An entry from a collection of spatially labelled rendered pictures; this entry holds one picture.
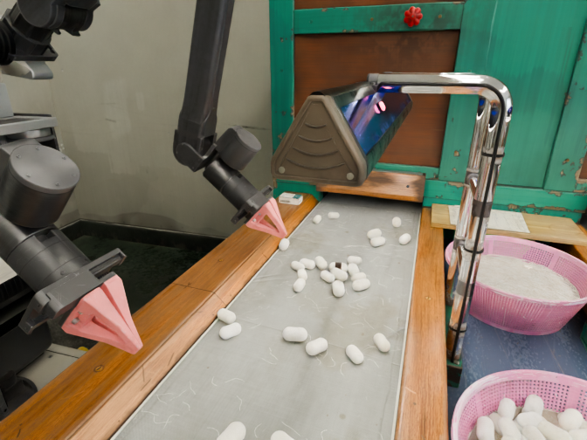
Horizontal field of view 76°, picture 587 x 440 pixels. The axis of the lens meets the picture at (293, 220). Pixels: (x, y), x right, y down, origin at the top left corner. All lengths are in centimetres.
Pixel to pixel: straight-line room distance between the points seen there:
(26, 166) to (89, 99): 231
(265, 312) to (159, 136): 190
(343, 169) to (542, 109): 85
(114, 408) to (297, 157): 37
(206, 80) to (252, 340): 45
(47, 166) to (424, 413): 47
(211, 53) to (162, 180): 184
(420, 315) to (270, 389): 26
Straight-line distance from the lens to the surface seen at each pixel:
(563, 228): 109
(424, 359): 57
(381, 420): 52
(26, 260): 45
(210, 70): 73
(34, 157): 43
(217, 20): 72
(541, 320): 81
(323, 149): 30
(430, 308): 66
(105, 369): 58
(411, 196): 106
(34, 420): 55
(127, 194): 272
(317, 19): 112
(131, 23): 247
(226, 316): 63
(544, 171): 114
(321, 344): 57
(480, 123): 66
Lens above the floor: 113
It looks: 22 degrees down
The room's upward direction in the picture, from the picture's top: straight up
